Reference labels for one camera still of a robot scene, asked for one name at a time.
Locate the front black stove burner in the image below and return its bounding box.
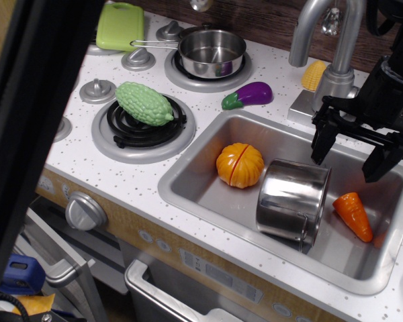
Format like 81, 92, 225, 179
91, 95, 195, 164

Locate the silver stove knob left edge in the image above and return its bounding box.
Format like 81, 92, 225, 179
53, 117, 72, 143

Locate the rear black stove burner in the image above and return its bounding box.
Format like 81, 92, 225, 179
164, 51, 253, 93

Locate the black foreground pole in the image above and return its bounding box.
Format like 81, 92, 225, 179
0, 0, 109, 322

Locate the green toy bitter gourd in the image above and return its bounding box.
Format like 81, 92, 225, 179
116, 82, 174, 127

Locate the yellow toy corn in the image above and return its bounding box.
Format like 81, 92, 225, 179
301, 60, 326, 91

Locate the silver stove knob front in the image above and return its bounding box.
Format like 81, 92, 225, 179
79, 78, 116, 104

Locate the silver toy faucet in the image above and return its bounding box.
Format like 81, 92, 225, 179
287, 0, 366, 126

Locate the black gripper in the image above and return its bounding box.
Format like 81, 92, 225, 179
311, 56, 403, 182

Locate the green cutting board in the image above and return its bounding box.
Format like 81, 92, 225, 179
96, 2, 144, 52

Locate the steel saucepan with handle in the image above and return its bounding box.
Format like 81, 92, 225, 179
130, 30, 247, 75

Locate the orange toy pumpkin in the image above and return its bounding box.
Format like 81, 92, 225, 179
216, 143, 265, 189

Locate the silver stove knob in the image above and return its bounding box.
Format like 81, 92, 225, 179
121, 48, 156, 72
156, 21, 184, 42
79, 78, 116, 104

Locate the steel pot on side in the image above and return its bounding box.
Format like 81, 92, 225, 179
256, 159, 331, 251

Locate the silver stove knob rear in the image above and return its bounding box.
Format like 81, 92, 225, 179
156, 21, 184, 42

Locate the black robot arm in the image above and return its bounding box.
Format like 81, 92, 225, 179
311, 1, 403, 182

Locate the silver dishwasher door handle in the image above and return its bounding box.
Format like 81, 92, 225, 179
124, 260, 241, 322

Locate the purple toy eggplant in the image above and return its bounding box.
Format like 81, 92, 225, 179
221, 82, 274, 110

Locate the silver oven door handle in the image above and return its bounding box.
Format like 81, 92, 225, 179
19, 214, 97, 289

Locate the orange toy carrot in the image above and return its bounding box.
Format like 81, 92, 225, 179
332, 192, 373, 243

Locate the blue clamp tool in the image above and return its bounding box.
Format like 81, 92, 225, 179
0, 254, 46, 295

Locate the silver oven dial knob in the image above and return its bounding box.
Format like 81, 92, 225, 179
65, 191, 107, 231

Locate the silver stove knob middle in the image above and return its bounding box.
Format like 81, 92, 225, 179
121, 48, 156, 72

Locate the silver sink basin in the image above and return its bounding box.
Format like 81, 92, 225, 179
159, 110, 403, 295

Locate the black stove burner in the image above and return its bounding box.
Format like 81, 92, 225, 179
91, 95, 195, 164
164, 51, 253, 93

